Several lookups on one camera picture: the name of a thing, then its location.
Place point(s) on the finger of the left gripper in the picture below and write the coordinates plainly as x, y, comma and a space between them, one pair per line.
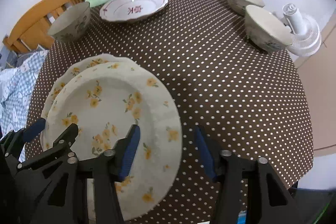
66, 139
34, 130

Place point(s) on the red patterned white plate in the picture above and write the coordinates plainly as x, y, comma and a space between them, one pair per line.
118, 11

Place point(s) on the blue checkered cloth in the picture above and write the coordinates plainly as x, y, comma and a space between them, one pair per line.
17, 85

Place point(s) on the yellow floral plate bottom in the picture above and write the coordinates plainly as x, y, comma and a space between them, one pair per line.
101, 141

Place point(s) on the wooden chair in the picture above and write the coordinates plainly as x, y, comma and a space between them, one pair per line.
31, 29

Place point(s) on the white desk fan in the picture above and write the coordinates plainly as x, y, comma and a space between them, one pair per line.
304, 31

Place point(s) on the brown polka dot tablecloth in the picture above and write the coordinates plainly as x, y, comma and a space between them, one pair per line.
249, 101

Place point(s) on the yellow floral plate top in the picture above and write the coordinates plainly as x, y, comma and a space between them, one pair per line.
98, 98

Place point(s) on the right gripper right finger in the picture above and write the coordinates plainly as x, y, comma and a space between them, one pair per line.
269, 201

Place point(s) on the beige cabinet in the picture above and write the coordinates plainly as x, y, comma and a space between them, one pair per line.
317, 74

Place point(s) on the yellow floral plate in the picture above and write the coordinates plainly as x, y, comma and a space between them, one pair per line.
98, 98
101, 141

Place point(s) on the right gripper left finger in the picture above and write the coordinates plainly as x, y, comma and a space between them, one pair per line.
112, 166

